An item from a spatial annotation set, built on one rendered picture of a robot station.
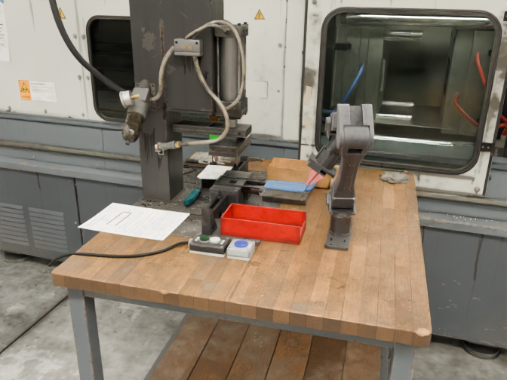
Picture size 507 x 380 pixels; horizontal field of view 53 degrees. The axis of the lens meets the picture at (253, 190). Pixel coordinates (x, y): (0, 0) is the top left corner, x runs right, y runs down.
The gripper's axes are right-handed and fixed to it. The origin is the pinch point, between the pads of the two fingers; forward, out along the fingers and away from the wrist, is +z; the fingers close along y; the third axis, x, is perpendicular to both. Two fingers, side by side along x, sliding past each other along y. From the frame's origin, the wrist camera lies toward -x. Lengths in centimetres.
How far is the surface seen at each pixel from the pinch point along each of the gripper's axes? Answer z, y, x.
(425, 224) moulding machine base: 4, -57, -54
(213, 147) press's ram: 5.1, 32.8, 8.0
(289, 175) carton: 10.2, 5.7, -24.9
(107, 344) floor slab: 135, 29, -23
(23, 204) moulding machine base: 138, 119, -76
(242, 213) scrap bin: 17.0, 12.6, 11.8
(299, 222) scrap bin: 7.7, -3.8, 12.2
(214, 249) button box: 19.0, 13.6, 36.7
